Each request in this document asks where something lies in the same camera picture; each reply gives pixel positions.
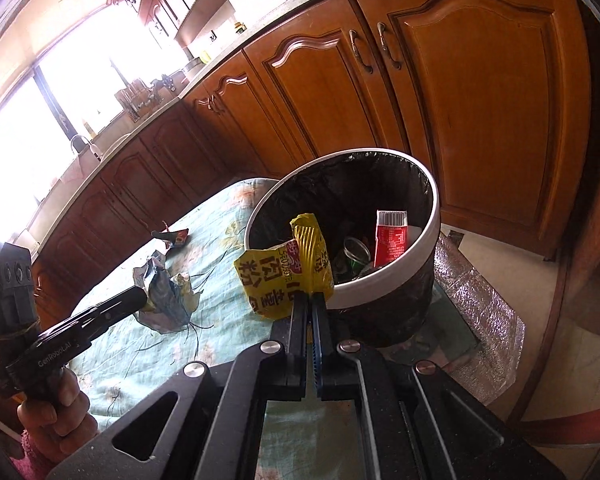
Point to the wooden base cabinets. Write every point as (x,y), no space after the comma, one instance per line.
(480,110)

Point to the light blue floral tablecloth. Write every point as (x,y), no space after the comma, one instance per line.
(220,320)

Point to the foil snack bag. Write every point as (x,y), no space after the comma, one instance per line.
(167,300)

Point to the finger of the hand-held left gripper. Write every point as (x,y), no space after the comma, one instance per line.
(115,305)

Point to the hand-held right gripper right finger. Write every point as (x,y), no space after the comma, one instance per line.
(320,330)

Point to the person's left hand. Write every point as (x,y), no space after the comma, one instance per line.
(55,420)

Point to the silver foil floor mat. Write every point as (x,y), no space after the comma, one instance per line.
(480,310)

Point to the yellow snack wrapper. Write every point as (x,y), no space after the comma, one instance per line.
(275,270)

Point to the white bin with black liner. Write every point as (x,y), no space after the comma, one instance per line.
(410,260)

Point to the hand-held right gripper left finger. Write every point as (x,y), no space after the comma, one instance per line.
(297,325)

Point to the curved sink faucet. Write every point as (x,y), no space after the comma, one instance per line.
(80,139)

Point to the small red black wrapper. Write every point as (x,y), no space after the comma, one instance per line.
(177,236)

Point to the knife rack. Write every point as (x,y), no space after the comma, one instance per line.
(130,97)

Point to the kitchen window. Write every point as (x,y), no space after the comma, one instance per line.
(80,85)

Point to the red snack packet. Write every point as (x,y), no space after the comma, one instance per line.
(390,240)

